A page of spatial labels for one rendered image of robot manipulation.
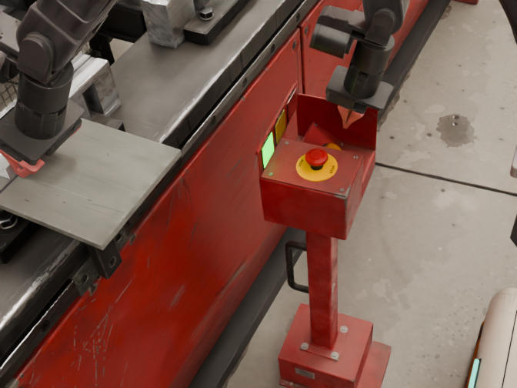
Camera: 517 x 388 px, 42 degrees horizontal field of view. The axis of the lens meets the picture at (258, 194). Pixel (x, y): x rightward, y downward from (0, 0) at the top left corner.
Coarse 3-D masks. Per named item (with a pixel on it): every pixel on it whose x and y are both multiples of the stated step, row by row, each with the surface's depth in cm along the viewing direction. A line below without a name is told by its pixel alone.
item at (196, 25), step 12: (216, 0) 134; (228, 0) 133; (240, 0) 134; (216, 12) 131; (228, 12) 132; (192, 24) 129; (204, 24) 128; (216, 24) 129; (192, 36) 128; (204, 36) 127
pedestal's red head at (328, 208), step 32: (288, 96) 122; (320, 128) 130; (352, 128) 128; (288, 160) 119; (352, 160) 118; (288, 192) 117; (320, 192) 114; (352, 192) 117; (288, 224) 124; (320, 224) 120
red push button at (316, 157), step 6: (312, 150) 116; (318, 150) 116; (324, 150) 116; (306, 156) 116; (312, 156) 115; (318, 156) 115; (324, 156) 115; (312, 162) 115; (318, 162) 115; (324, 162) 115; (312, 168) 117; (318, 168) 116
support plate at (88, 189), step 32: (96, 128) 96; (64, 160) 92; (96, 160) 91; (128, 160) 91; (160, 160) 90; (32, 192) 88; (64, 192) 87; (96, 192) 87; (128, 192) 86; (64, 224) 84; (96, 224) 83
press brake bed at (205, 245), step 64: (320, 0) 156; (448, 0) 282; (256, 64) 135; (320, 64) 167; (256, 128) 144; (192, 192) 127; (256, 192) 155; (128, 256) 113; (192, 256) 135; (256, 256) 170; (64, 320) 102; (128, 320) 119; (192, 320) 144; (256, 320) 184; (0, 384) 93; (64, 384) 107; (128, 384) 127; (192, 384) 172
